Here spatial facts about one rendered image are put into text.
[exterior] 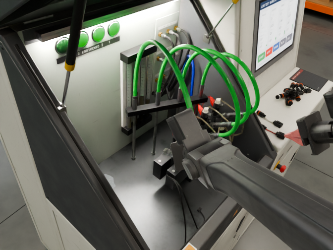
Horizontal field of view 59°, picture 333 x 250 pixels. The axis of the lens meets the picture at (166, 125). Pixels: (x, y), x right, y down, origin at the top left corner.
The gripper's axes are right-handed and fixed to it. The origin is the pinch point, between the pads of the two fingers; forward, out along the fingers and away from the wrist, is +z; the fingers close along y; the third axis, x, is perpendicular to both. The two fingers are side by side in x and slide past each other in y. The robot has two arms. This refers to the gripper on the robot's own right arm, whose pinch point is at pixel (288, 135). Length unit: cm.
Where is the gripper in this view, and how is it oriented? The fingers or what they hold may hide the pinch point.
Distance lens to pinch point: 90.2
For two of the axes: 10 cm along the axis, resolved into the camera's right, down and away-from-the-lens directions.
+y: -3.3, -9.4, -0.7
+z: -4.7, 1.0, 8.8
